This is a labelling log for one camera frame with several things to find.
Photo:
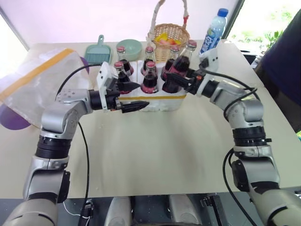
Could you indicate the white foam crate yellow tape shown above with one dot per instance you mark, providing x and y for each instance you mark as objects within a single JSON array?
[{"x": 162, "y": 100}]

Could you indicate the grey rounded robot part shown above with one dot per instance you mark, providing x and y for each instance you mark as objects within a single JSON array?
[
  {"x": 118, "y": 212},
  {"x": 184, "y": 210}
]

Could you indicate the yellow toy piece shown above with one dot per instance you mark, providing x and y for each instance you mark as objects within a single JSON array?
[{"x": 162, "y": 37}]

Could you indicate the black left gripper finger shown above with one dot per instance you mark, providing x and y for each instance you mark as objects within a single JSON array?
[
  {"x": 128, "y": 86},
  {"x": 135, "y": 106}
]

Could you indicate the green leafy plants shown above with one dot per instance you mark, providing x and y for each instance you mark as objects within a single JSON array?
[{"x": 270, "y": 37}]

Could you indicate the clear zip bag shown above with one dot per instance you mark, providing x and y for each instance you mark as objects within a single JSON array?
[{"x": 35, "y": 84}]

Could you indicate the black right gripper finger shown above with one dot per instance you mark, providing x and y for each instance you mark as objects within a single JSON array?
[{"x": 177, "y": 80}]

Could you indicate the green plastic dustpan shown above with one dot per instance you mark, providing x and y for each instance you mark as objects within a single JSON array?
[{"x": 97, "y": 53}]

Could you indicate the blue-capped water bottle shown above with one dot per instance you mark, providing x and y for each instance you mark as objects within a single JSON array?
[{"x": 212, "y": 35}]

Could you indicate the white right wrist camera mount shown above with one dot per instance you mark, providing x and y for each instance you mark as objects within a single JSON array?
[{"x": 211, "y": 57}]

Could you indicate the dark window frame post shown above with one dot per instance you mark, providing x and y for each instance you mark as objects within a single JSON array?
[{"x": 234, "y": 18}]

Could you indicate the black metal bracket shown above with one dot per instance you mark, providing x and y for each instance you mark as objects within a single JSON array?
[{"x": 212, "y": 207}]

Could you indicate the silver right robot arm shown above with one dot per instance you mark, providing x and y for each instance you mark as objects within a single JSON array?
[{"x": 247, "y": 110}]

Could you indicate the orange toy piece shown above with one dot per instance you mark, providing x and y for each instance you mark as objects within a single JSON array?
[{"x": 172, "y": 42}]

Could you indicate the red-capped cola bottle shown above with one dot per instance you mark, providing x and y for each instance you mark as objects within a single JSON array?
[
  {"x": 149, "y": 81},
  {"x": 121, "y": 55},
  {"x": 179, "y": 64},
  {"x": 174, "y": 54},
  {"x": 149, "y": 55},
  {"x": 121, "y": 76}
]

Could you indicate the person in dark clothing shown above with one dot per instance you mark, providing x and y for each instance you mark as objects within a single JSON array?
[{"x": 284, "y": 70}]

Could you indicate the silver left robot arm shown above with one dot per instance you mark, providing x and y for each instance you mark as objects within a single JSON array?
[{"x": 54, "y": 117}]

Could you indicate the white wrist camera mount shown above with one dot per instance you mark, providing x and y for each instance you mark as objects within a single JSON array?
[
  {"x": 104, "y": 73},
  {"x": 211, "y": 57}
]

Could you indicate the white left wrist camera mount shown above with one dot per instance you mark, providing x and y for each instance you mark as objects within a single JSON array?
[{"x": 104, "y": 73}]

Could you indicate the green plastic bowl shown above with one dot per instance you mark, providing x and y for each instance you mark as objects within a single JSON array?
[{"x": 132, "y": 48}]

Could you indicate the purple round mat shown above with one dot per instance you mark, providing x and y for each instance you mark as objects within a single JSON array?
[{"x": 13, "y": 120}]

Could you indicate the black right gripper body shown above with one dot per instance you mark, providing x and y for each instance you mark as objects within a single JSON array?
[{"x": 194, "y": 81}]

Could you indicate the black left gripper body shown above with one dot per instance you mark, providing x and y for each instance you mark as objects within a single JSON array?
[{"x": 111, "y": 101}]

